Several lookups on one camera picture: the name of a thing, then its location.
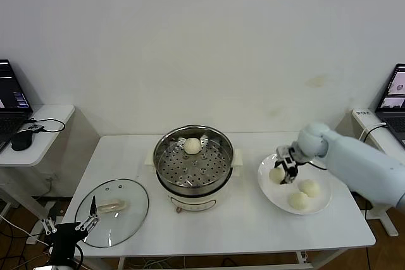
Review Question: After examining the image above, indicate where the black computer mouse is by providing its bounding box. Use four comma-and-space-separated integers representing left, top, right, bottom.
11, 130, 34, 152

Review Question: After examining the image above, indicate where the black adapter cable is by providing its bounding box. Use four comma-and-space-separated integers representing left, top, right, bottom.
360, 123, 389, 220

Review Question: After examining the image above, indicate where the cream electric cooker base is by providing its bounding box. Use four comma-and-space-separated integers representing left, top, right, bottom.
156, 167, 242, 214

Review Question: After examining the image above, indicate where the black usb hub cable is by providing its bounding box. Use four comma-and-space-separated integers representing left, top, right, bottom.
24, 118, 66, 134

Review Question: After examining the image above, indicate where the black laptop beside mouse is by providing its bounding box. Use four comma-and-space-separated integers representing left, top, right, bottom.
0, 59, 35, 154

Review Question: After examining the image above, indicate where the white side table with mouse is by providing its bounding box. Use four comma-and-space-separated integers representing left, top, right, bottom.
0, 104, 77, 245

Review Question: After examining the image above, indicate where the white round plate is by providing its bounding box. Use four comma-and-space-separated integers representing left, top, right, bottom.
257, 152, 333, 216

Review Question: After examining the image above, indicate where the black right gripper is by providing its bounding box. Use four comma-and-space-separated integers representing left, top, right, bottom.
273, 144, 302, 186

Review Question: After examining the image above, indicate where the black laptop beside power strip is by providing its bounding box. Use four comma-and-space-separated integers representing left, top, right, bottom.
374, 63, 405, 150

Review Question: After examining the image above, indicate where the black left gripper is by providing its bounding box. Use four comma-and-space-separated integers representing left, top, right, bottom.
40, 195, 101, 266

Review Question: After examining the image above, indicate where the white main table frame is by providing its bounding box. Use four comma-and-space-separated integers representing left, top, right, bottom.
116, 247, 351, 270

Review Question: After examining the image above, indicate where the white steamed baozi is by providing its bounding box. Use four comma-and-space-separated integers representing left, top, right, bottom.
268, 168, 287, 185
298, 179, 321, 199
184, 137, 202, 156
287, 191, 310, 211

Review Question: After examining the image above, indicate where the stainless steel steamer basket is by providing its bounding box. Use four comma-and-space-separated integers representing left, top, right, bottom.
144, 126, 244, 190

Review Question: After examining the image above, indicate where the white side table with strip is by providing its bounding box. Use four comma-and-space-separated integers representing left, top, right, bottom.
349, 108, 405, 238

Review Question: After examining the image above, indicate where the glass pot lid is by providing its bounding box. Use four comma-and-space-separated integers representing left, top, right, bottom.
75, 178, 150, 248

